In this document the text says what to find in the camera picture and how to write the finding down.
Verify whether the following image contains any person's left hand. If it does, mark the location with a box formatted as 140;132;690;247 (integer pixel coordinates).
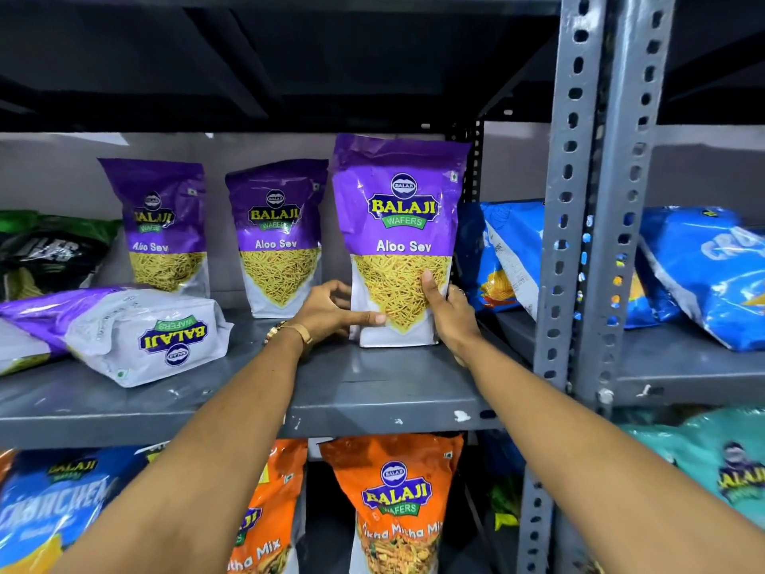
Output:
292;279;387;351

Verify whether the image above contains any green black snack packet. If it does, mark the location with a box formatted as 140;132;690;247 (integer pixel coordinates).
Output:
0;209;122;303

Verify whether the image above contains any large blue snack packet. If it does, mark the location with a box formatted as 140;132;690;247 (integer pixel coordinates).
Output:
635;206;765;353

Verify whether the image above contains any blue packet with white back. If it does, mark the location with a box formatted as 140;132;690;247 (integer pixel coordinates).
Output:
481;199;683;331

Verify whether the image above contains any person's right hand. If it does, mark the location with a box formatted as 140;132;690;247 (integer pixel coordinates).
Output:
420;270;482;369

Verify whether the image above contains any person's left forearm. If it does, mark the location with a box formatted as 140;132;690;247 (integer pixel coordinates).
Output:
51;328;307;574

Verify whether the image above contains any grey metal shelving rack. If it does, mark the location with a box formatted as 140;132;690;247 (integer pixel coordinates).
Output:
573;0;765;574
0;0;608;574

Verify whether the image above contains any orange snack packet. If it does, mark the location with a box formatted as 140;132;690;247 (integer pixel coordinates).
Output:
319;433;465;574
226;438;309;574

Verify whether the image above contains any gold wristwatch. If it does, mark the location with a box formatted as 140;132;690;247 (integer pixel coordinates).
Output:
263;320;313;355

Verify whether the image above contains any teal snack packet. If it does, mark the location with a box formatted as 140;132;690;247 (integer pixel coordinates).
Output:
620;407;765;516

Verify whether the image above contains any dark blue chips packet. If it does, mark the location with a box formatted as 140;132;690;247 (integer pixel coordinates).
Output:
455;202;522;313

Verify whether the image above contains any blue yellow snack packet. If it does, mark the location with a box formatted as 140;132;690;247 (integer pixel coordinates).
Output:
0;445;157;574

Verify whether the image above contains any person's right forearm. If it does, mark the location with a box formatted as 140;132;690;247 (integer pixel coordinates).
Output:
460;339;765;574

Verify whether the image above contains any yellow green packet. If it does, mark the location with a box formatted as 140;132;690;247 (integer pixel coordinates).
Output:
490;476;522;531

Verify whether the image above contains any purple snack packet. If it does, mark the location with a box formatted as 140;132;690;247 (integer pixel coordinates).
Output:
225;159;330;320
330;134;472;349
0;285;234;389
97;158;211;299

